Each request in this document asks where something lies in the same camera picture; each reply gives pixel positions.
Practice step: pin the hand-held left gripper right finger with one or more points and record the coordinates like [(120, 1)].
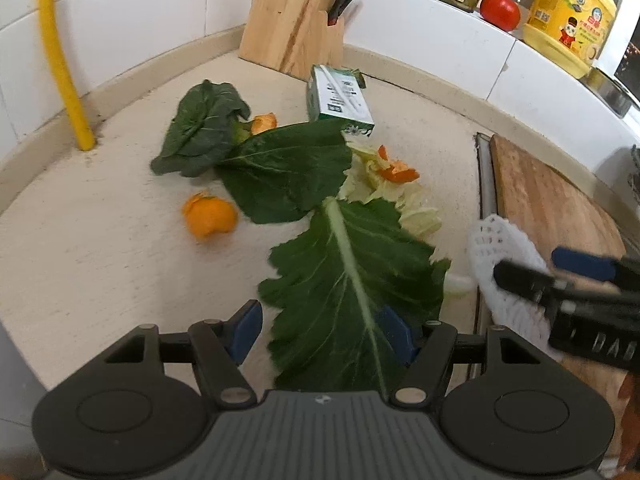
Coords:
[(397, 335)]

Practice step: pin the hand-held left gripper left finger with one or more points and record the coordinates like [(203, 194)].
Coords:
[(245, 330)]

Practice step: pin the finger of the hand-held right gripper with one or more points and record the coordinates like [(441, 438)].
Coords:
[(585, 262), (520, 280)]

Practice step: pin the white foam fruit net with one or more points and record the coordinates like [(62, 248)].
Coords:
[(500, 240)]

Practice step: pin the white stemmed big green leaf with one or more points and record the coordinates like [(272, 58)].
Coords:
[(330, 280)]

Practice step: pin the large orange peel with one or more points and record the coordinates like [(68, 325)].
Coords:
[(210, 217)]

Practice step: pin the large pale cabbage leaf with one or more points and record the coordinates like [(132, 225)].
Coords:
[(420, 215)]

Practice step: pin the red pepper scraps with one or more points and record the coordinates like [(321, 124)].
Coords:
[(397, 172)]

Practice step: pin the curled dark green leaf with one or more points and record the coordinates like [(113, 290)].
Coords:
[(200, 125)]

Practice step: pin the person's right forearm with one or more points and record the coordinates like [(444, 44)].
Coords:
[(630, 410)]

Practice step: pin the wooden cutting board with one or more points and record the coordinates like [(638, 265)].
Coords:
[(550, 200)]

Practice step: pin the metal counter trim strip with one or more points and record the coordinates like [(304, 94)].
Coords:
[(485, 185)]

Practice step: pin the metal dish rack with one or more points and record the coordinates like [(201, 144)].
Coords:
[(635, 170)]

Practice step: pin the flat dark green leaf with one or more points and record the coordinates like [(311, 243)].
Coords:
[(285, 170)]

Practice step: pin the small metal container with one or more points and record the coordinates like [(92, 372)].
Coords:
[(610, 91)]

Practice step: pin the small orange peel piece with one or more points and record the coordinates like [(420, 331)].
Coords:
[(264, 122)]

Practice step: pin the green carton box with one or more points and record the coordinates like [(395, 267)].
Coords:
[(340, 100)]

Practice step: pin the yellow detergent bottle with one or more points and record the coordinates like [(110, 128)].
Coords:
[(565, 20)]

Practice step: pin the red tomato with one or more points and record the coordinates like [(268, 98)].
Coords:
[(500, 12)]

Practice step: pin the yellow pipe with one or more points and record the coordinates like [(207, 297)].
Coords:
[(65, 85)]

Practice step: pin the wooden knife block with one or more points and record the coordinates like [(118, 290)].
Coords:
[(285, 20)]

